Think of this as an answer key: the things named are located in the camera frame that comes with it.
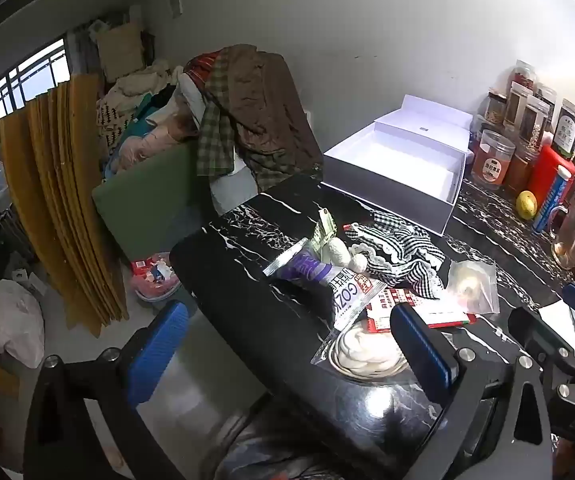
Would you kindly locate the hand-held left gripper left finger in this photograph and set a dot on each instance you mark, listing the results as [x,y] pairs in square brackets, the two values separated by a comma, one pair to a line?
[157,355]

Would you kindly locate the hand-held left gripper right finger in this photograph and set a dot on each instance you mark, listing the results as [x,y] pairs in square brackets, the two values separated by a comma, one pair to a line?
[422,355]

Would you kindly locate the red white snack packet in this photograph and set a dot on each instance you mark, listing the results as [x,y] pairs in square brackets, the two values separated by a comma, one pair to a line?
[397,305]

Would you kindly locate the clear bag of white item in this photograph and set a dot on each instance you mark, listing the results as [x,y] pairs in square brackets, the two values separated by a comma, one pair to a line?
[362,355]

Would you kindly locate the black white checked lace cloth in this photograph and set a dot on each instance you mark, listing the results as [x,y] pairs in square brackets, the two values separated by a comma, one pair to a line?
[402,255]

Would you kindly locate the white plush toy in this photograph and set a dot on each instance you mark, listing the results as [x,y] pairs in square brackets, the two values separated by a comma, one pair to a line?
[340,252]

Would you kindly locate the purple silver snack packet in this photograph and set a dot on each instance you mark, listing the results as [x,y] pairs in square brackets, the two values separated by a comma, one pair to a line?
[307,265]

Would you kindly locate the white gift box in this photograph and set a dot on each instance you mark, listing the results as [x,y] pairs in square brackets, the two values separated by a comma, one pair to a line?
[392,160]

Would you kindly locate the pink basin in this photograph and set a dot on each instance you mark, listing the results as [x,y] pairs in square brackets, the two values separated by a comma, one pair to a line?
[155,280]

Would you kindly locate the clear zip bag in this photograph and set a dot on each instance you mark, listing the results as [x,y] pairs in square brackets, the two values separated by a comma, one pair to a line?
[470,285]

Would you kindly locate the blue white labelled bottle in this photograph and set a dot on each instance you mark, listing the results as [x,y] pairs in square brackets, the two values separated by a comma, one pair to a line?
[552,207]

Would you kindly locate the yellow lemon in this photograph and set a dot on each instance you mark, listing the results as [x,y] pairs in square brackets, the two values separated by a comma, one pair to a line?
[527,205]

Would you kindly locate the red container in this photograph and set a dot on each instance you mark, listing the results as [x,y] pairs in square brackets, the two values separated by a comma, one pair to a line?
[550,165]

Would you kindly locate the jar of brown spice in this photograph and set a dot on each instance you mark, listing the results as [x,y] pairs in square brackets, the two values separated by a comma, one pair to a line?
[520,172]

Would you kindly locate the white plastic bag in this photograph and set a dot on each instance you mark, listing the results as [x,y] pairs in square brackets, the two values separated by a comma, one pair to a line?
[15,325]

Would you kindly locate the green panel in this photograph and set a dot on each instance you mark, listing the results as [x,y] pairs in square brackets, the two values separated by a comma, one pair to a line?
[152,205]

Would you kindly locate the green patterned small packet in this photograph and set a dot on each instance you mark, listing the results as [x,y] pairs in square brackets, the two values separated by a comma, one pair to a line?
[325,230]

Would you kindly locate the open clear jar orange label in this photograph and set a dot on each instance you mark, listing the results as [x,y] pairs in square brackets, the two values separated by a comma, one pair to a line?
[492,165]

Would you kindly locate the jar with black label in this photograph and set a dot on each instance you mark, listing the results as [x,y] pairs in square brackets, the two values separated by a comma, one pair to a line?
[570,130]

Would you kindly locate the white chair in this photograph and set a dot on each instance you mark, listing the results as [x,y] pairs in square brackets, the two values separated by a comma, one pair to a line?
[227,190]

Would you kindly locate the tall jar brown label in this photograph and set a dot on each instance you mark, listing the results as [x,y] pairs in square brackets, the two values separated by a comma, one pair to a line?
[535,122]
[516,105]

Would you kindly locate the yellow curtain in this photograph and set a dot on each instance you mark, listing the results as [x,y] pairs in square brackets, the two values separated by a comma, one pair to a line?
[57,185]

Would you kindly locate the seed jar with black lid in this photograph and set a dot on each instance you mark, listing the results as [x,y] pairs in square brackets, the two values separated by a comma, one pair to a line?
[496,107]

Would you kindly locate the green plaid shirt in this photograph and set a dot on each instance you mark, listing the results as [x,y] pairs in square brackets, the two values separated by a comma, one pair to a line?
[215,130]

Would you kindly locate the clear jar of red spice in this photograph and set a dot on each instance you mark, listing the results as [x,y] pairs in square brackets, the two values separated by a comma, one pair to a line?
[523,76]

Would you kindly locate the pile of clothes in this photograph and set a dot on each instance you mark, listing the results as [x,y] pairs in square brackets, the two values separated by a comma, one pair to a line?
[137,110]

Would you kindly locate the brown quilted jacket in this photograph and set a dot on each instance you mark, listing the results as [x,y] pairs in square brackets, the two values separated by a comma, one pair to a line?
[267,100]

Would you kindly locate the beige cardboard sheet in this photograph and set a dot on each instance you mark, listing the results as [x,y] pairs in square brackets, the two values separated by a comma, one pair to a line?
[120,50]

